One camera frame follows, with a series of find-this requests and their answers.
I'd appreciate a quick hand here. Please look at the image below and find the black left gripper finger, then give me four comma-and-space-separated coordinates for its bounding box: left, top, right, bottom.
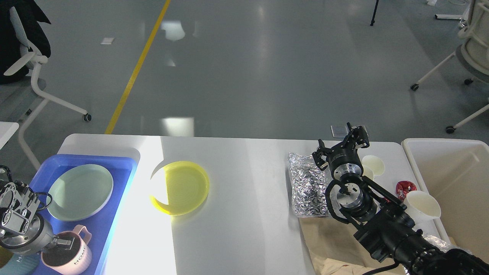
53, 236, 76, 249

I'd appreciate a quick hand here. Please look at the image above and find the beige plastic bin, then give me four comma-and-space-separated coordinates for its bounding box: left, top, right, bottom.
402, 139, 489, 262

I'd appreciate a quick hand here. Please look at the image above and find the white office chair right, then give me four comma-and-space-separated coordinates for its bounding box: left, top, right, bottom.
410, 0, 489, 91

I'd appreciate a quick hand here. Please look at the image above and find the white office chair left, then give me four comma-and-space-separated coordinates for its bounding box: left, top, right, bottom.
4, 7, 92, 170

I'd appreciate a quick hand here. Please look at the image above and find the crumpled clear plastic bag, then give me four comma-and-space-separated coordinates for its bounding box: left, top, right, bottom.
423, 234, 457, 253

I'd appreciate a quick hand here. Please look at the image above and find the blue mug yellow inside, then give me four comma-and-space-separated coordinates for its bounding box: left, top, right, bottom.
0, 247, 40, 275

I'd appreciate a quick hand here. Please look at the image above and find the white chair leg with caster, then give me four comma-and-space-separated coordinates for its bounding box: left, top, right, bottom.
445, 104, 489, 134

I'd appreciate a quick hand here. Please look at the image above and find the black tripod leg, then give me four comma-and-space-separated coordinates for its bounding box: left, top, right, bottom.
370, 0, 379, 26

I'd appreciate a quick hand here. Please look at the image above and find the white office chair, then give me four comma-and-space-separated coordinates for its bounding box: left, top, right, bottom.
410, 0, 489, 91
4, 7, 92, 170

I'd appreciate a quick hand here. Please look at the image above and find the brown paper bag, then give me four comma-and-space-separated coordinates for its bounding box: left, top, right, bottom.
299, 217, 393, 275

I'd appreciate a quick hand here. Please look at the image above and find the blue plastic tray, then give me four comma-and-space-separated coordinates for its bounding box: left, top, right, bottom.
29, 154, 138, 275

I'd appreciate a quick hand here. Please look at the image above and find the white side table corner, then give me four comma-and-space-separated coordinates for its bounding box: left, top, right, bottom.
0, 121, 19, 149

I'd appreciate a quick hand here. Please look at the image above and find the pale green plate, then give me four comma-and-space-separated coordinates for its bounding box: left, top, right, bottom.
48, 164, 114, 222

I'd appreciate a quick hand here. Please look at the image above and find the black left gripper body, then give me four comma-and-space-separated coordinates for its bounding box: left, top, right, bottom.
0, 214, 56, 256

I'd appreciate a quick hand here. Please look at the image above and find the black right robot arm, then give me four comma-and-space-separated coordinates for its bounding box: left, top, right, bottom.
312, 123, 488, 275

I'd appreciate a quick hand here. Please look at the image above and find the crushed red can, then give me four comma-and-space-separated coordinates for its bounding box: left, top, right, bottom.
395, 181, 417, 202

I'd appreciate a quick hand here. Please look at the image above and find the yellow plate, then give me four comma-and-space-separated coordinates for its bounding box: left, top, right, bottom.
149, 161, 210, 216

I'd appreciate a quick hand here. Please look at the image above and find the black jacket on chair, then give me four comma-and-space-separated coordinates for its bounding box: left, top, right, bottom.
0, 0, 51, 85

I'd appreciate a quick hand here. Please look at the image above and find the silver foil bag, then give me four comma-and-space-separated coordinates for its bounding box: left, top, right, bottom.
288, 152, 330, 218

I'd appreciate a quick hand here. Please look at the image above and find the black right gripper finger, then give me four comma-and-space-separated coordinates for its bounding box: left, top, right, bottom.
342, 123, 370, 150
312, 139, 330, 171

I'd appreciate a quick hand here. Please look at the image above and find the pink mug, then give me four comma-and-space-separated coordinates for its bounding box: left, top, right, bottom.
41, 225, 92, 275

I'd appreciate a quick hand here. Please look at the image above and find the white paper cup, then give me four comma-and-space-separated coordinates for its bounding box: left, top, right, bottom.
361, 155, 385, 180
403, 190, 441, 225

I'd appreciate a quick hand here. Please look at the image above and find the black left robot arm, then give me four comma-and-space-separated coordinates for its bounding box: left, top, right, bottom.
0, 165, 75, 256

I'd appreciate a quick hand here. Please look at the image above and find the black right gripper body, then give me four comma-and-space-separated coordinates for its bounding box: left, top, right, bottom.
326, 148, 364, 181

